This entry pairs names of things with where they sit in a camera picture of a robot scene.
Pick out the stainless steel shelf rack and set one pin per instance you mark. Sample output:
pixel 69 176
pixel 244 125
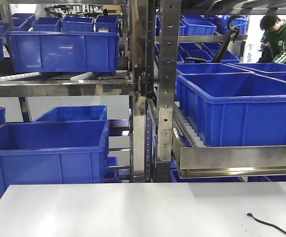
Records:
pixel 153 31

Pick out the large blue bin lower left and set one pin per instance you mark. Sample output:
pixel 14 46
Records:
pixel 53 152

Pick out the large blue plastic bin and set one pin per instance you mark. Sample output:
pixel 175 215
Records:
pixel 237 109

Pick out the large blue bin upper left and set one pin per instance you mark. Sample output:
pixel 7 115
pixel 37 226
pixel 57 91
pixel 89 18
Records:
pixel 69 52

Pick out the person in green sweater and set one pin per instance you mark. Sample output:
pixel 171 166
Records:
pixel 274 36

